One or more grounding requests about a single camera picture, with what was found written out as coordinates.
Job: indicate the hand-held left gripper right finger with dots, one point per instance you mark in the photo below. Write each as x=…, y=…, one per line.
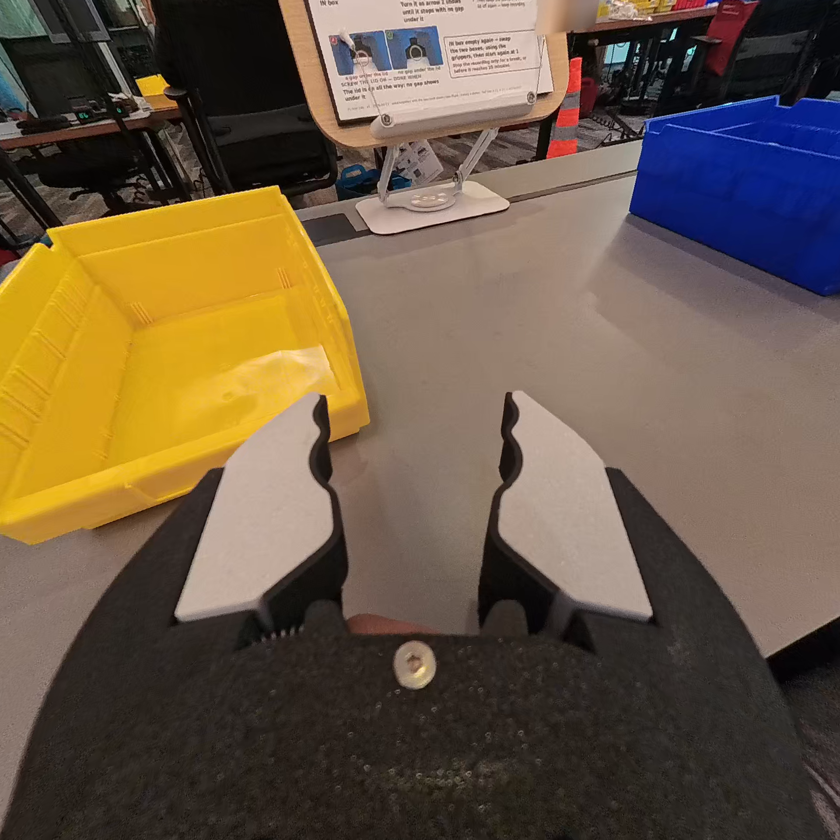
x=564, y=525

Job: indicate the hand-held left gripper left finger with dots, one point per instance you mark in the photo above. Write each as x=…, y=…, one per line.
x=262, y=518

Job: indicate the yellow plastic bin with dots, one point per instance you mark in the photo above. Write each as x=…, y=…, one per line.
x=164, y=275

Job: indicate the blue plastic bin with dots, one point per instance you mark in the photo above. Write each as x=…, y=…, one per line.
x=735, y=190

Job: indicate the instruction sheet on wooden stand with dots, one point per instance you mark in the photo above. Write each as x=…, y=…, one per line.
x=433, y=210

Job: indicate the blue bag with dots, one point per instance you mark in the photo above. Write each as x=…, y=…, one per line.
x=354, y=184

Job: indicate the black office chair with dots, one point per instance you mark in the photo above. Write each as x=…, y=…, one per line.
x=262, y=131
x=768, y=52

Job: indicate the printed paper sheet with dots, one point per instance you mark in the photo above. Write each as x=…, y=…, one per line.
x=417, y=161

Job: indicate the orange traffic cone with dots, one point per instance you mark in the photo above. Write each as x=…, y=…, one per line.
x=565, y=111

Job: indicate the red canister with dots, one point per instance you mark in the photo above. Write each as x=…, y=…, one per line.
x=589, y=98

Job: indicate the wooden background table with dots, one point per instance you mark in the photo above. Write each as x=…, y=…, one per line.
x=643, y=21
x=59, y=134

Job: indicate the small yellow bin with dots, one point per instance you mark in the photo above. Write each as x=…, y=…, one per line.
x=156, y=92
x=640, y=6

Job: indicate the printed instruction sheet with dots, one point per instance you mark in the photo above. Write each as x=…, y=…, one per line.
x=426, y=39

